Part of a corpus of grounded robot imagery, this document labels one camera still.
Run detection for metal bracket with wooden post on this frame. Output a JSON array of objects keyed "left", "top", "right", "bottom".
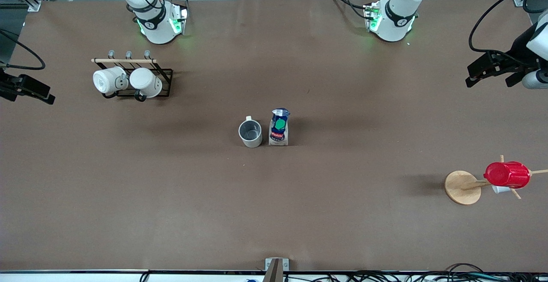
[{"left": 262, "top": 258, "right": 289, "bottom": 282}]

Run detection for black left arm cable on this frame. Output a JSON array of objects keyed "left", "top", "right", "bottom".
[{"left": 468, "top": 0, "right": 548, "bottom": 66}]

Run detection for black wire mug rack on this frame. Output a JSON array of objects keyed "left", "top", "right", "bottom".
[{"left": 91, "top": 50, "right": 174, "bottom": 102}]

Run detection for red plastic cup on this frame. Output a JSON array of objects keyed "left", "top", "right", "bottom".
[{"left": 484, "top": 161, "right": 531, "bottom": 189}]

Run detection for black left base cables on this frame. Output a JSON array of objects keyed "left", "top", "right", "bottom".
[{"left": 328, "top": 0, "right": 374, "bottom": 21}]

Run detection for blue white milk carton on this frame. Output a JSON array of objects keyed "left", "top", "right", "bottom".
[{"left": 268, "top": 108, "right": 291, "bottom": 146}]

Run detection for white mug with face print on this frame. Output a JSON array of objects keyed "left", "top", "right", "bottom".
[{"left": 93, "top": 66, "right": 129, "bottom": 95}]

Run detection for brown table cover sheet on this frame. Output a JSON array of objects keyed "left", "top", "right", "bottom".
[{"left": 0, "top": 0, "right": 548, "bottom": 273}]

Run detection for plain white mug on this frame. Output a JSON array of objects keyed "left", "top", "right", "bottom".
[{"left": 129, "top": 68, "right": 163, "bottom": 98}]

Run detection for wooden mug tree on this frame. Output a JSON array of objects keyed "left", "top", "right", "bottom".
[{"left": 444, "top": 154, "right": 548, "bottom": 206}]

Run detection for grey mug with handle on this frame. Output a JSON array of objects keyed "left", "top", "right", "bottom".
[{"left": 238, "top": 116, "right": 263, "bottom": 148}]

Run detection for black cable bundle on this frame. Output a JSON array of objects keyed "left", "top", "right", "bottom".
[{"left": 285, "top": 263, "right": 548, "bottom": 282}]

